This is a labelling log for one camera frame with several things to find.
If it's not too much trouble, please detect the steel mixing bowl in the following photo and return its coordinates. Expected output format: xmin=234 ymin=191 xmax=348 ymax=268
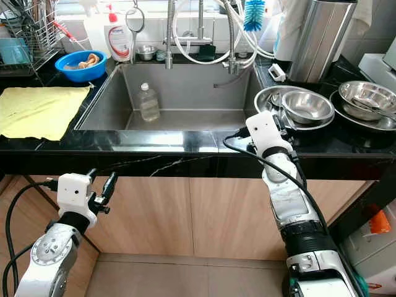
xmin=338 ymin=80 xmax=396 ymax=121
xmin=280 ymin=90 xmax=336 ymax=126

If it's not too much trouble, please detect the white appliance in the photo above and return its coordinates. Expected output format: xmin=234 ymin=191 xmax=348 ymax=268
xmin=359 ymin=53 xmax=396 ymax=93

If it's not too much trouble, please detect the white bottle blue label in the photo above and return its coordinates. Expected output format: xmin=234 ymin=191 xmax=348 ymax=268
xmin=272 ymin=0 xmax=304 ymax=61

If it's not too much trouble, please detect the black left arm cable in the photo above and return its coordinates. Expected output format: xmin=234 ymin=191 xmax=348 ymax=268
xmin=3 ymin=179 xmax=59 ymax=297

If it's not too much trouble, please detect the yellow cloth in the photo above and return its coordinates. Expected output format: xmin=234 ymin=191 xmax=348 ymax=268
xmin=0 ymin=87 xmax=91 ymax=140

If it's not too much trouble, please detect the chrome straight tap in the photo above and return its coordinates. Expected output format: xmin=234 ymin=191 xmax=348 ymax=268
xmin=164 ymin=0 xmax=208 ymax=48

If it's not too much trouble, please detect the orange object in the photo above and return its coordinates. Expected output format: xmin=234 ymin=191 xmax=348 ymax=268
xmin=368 ymin=209 xmax=392 ymax=235

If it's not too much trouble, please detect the clear plastic bottle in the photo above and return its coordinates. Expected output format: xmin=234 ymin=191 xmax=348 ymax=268
xmin=139 ymin=82 xmax=160 ymax=122

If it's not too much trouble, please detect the small steel bowl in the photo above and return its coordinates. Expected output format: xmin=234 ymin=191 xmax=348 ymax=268
xmin=136 ymin=45 xmax=158 ymax=61

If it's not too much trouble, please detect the tan curled scrubber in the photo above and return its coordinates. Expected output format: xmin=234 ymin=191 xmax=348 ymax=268
xmin=77 ymin=53 xmax=101 ymax=70

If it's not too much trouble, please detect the red handled kitchen tool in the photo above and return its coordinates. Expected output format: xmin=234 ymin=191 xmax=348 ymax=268
xmin=51 ymin=20 xmax=78 ymax=43

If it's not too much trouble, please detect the white storage box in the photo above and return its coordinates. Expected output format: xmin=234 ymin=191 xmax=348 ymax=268
xmin=343 ymin=204 xmax=396 ymax=297

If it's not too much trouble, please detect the large shallow steel basin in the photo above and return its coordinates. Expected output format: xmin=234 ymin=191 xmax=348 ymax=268
xmin=254 ymin=85 xmax=336 ymax=131

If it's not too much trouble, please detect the wooden cabinet door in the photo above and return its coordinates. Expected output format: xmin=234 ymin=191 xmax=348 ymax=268
xmin=191 ymin=178 xmax=372 ymax=260
xmin=99 ymin=178 xmax=192 ymax=257

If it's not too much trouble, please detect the white plastic jug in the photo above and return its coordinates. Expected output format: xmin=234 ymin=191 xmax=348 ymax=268
xmin=82 ymin=0 xmax=109 ymax=53

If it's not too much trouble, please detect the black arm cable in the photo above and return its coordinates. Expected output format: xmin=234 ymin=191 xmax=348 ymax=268
xmin=223 ymin=127 xmax=332 ymax=233
xmin=3 ymin=179 xmax=59 ymax=297

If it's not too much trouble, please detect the blue plastic bowl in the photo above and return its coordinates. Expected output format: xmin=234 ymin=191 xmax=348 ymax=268
xmin=54 ymin=50 xmax=107 ymax=83

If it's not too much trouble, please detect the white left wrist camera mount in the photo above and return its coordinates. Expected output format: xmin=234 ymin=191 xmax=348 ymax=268
xmin=57 ymin=173 xmax=98 ymax=218

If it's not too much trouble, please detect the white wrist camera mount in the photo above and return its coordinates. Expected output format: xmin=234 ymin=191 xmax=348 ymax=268
xmin=57 ymin=173 xmax=98 ymax=218
xmin=246 ymin=110 xmax=293 ymax=158

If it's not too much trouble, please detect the small white plastic clip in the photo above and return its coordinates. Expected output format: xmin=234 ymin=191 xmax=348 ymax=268
xmin=268 ymin=62 xmax=287 ymax=82

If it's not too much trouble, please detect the dark green sponge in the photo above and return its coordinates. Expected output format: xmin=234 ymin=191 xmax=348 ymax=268
xmin=195 ymin=43 xmax=217 ymax=59

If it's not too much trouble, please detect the steel spoon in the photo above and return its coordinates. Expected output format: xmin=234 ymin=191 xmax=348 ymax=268
xmin=350 ymin=98 xmax=396 ymax=119

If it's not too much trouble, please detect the chrome spring faucet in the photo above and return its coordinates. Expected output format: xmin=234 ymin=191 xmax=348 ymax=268
xmin=165 ymin=0 xmax=177 ymax=70

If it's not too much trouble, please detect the blue bottle brush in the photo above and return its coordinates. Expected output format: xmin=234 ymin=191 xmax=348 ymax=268
xmin=243 ymin=0 xmax=267 ymax=32

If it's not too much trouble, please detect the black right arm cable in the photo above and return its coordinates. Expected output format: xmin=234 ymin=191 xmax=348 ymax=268
xmin=223 ymin=127 xmax=332 ymax=233

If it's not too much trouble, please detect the white red dish soap bottle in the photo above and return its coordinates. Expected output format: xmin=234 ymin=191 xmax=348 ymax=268
xmin=104 ymin=5 xmax=134 ymax=62

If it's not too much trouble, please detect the tall stainless steel canister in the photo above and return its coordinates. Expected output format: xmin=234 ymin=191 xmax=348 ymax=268
xmin=288 ymin=0 xmax=358 ymax=84

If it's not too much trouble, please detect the round metal wire strainer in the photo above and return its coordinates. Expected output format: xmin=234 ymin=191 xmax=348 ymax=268
xmin=125 ymin=6 xmax=147 ymax=64

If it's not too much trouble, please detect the chrome spring hose sprayer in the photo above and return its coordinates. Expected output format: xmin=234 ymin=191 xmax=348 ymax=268
xmin=226 ymin=0 xmax=242 ymax=74

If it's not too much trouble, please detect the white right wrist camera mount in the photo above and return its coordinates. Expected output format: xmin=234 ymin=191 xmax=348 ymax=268
xmin=246 ymin=110 xmax=293 ymax=158

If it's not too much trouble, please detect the white water hose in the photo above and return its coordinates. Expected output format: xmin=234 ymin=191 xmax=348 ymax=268
xmin=173 ymin=0 xmax=273 ymax=66

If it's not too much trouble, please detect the stainless steel sink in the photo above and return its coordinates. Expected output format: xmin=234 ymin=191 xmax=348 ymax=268
xmin=74 ymin=62 xmax=264 ymax=132

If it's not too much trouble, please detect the metal wire dish rack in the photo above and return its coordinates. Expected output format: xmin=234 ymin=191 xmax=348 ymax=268
xmin=0 ymin=0 xmax=66 ymax=78

